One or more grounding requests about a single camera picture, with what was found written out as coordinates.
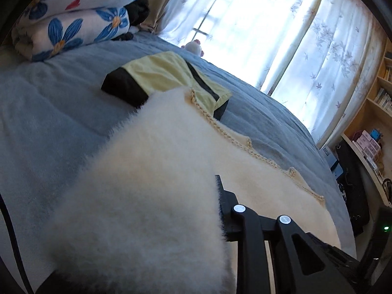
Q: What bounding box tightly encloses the cream fuzzy knit cardigan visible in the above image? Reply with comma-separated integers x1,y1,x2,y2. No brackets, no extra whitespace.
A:
45,88,340,293

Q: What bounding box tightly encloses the wooden bookshelf with items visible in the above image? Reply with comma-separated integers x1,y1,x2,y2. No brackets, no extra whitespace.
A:
341,40,391,220

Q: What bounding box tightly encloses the white floral sheer curtain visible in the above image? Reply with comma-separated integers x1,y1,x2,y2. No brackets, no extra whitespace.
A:
155,0,387,147

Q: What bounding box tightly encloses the small pink plush toy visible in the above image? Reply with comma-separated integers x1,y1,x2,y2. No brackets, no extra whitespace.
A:
181,39,204,57

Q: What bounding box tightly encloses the yellow-green and black folded garment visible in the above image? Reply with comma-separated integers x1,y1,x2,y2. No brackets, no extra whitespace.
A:
101,51,232,120

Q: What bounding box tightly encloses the grey-blue fleece bed blanket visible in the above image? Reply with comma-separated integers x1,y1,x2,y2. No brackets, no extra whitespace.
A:
1,33,356,289

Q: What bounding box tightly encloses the black fuzzy item by quilt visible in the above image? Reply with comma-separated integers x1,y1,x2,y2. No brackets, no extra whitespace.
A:
112,0,150,40

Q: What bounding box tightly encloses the blue floral folded quilt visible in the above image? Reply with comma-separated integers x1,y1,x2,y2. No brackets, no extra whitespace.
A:
11,0,136,62

